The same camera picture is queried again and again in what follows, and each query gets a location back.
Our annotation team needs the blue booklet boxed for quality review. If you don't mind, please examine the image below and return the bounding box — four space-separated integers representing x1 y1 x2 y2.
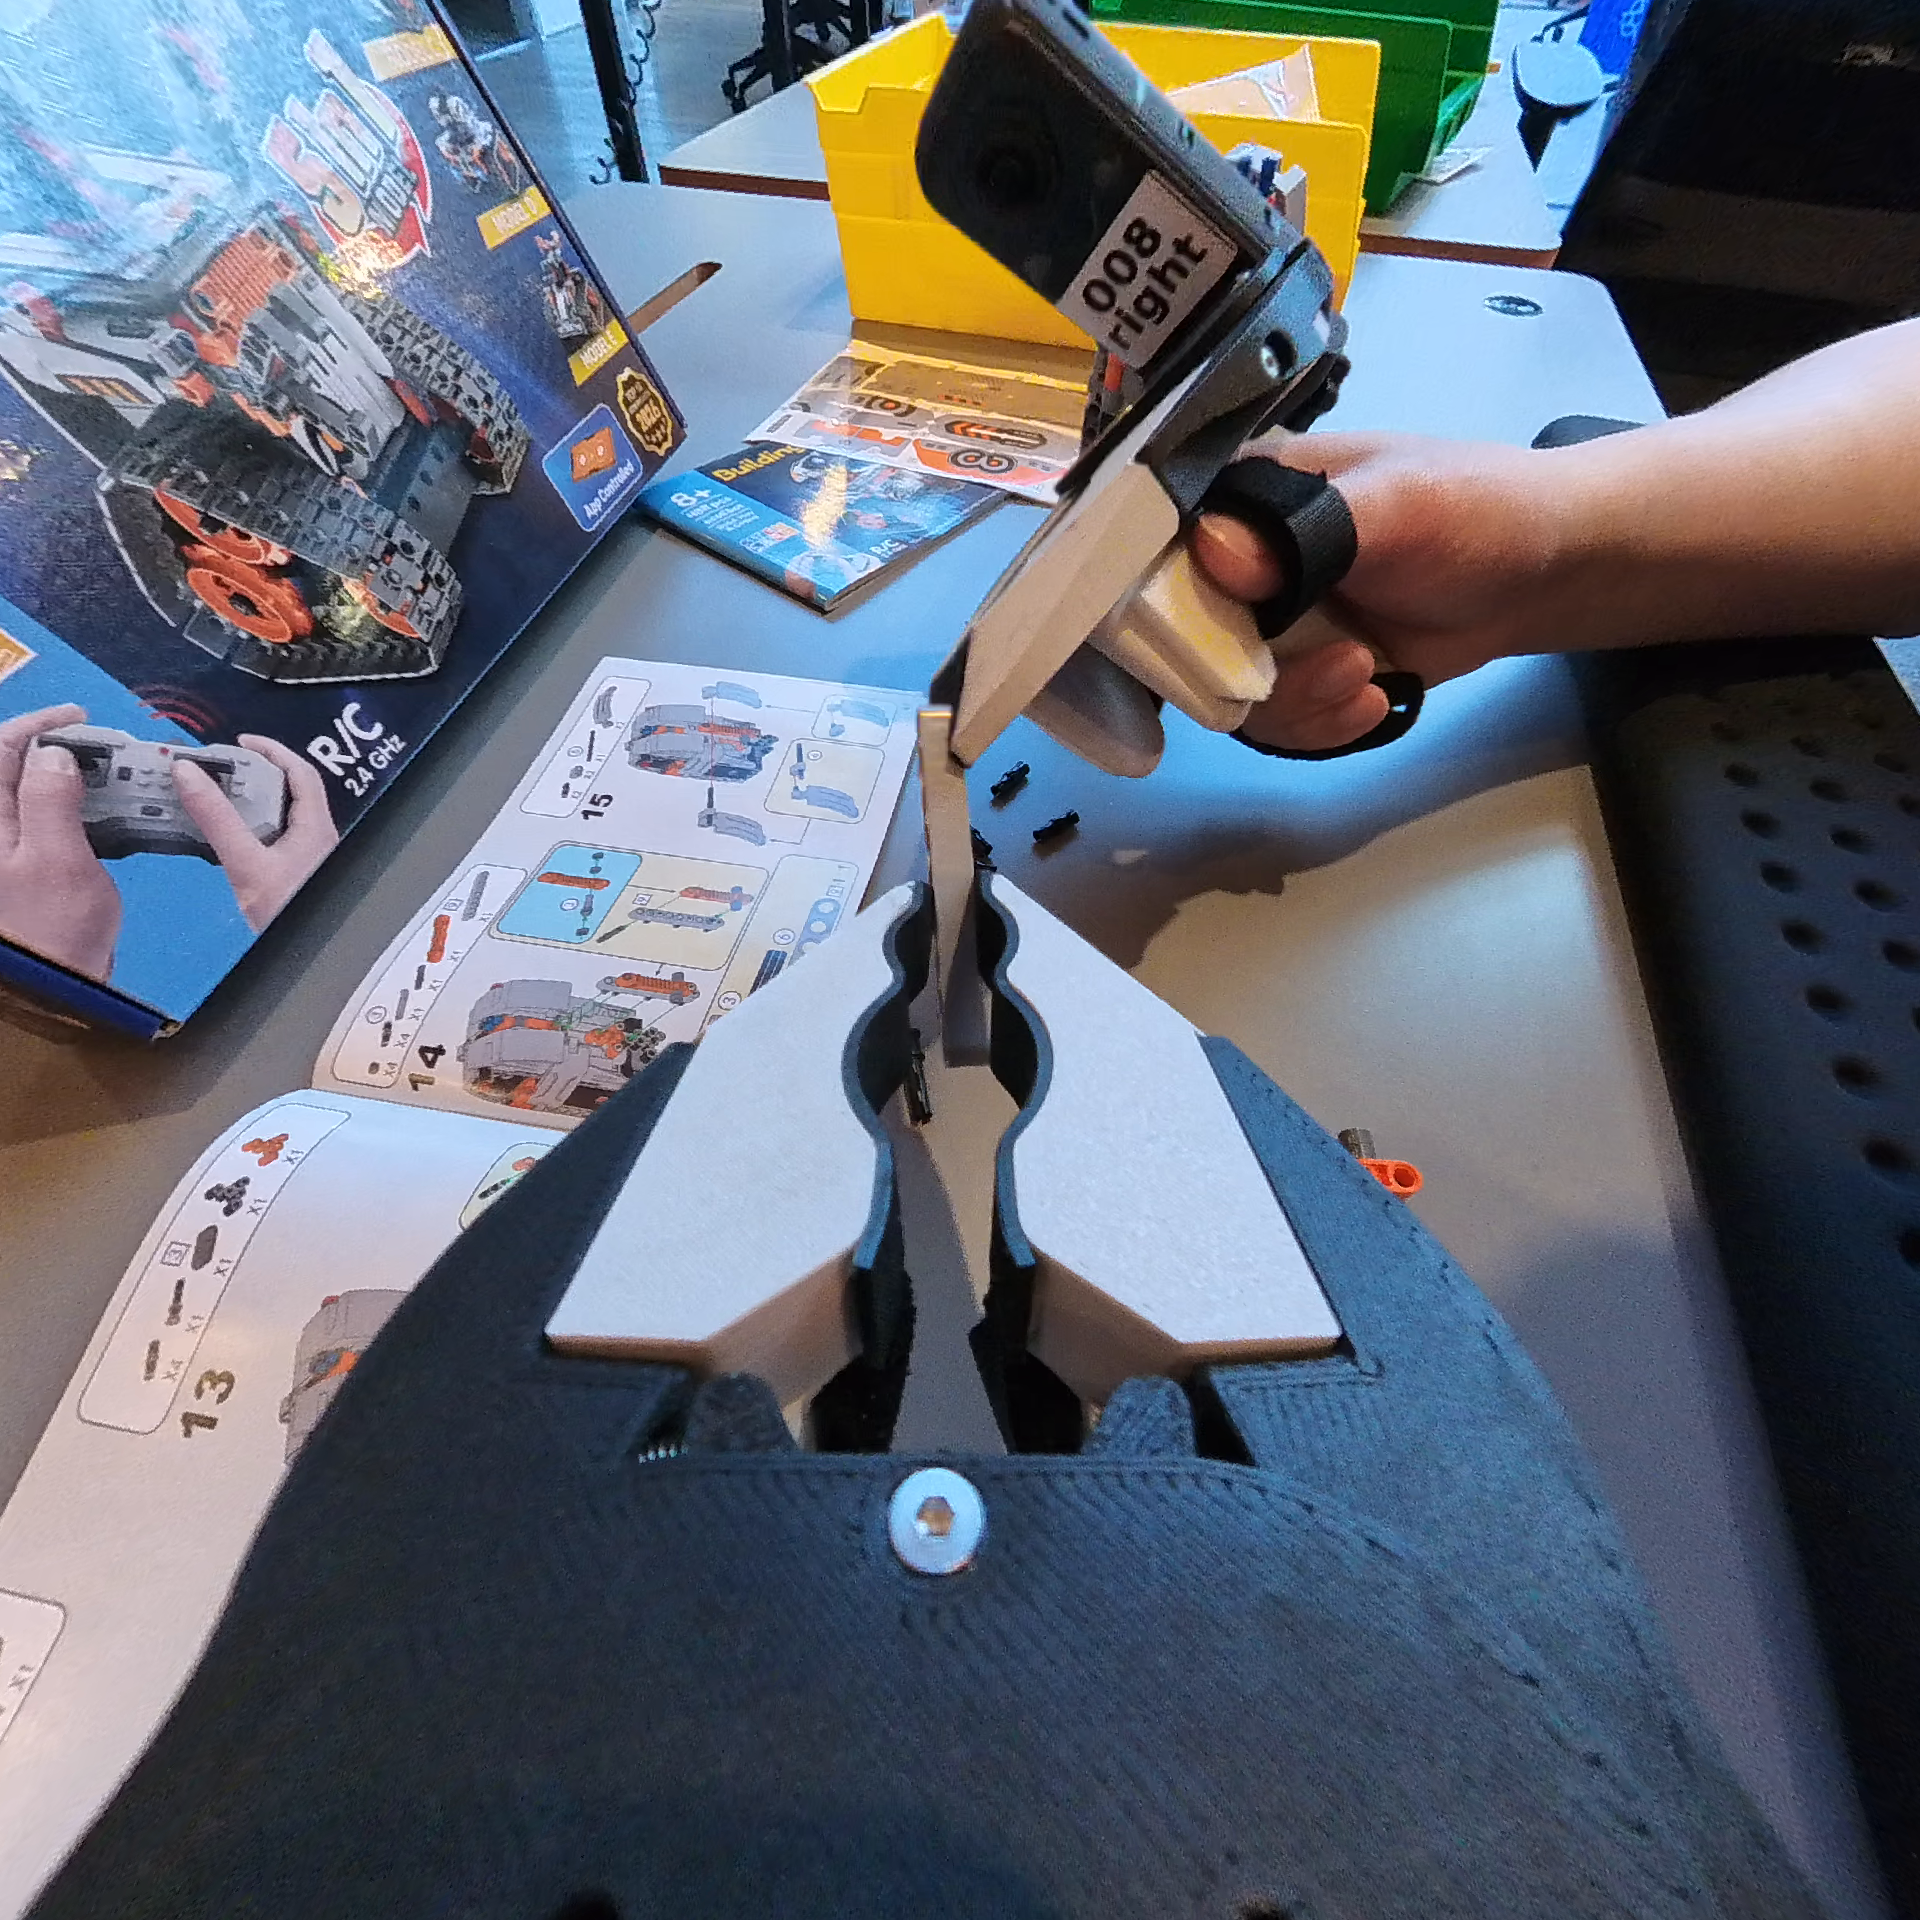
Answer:
639 440 1005 614

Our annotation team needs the yellow plastic bin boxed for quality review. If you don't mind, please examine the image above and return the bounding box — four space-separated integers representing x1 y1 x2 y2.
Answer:
808 24 1381 355

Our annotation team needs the open instruction booklet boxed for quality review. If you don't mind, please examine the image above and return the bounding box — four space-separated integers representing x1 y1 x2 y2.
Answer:
0 658 926 1789

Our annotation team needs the person's right hand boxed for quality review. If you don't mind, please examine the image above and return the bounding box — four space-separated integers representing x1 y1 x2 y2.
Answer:
1188 431 1521 751

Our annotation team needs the green plastic bin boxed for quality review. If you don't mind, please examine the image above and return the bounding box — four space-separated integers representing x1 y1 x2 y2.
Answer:
1086 0 1502 222

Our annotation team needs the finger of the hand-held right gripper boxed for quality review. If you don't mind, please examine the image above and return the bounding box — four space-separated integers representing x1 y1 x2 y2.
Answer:
1040 651 1169 781
926 448 1188 770

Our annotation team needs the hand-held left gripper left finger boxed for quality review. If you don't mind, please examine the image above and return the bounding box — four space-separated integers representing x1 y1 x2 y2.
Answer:
547 882 921 1448

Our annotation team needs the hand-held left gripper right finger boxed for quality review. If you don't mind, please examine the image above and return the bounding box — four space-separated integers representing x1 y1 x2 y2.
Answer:
982 879 1346 1425

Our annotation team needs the person's right forearm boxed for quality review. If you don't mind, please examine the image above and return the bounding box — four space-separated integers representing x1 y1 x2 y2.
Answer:
1485 315 1920 675

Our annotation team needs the light grey toy beam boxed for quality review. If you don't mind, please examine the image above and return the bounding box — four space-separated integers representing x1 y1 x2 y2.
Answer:
916 706 996 1069

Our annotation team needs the orange sticker sheet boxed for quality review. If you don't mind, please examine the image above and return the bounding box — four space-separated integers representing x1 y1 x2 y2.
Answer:
744 321 1121 503

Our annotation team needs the blue toy kit box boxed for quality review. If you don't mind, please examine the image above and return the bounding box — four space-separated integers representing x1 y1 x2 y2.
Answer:
0 0 689 1041

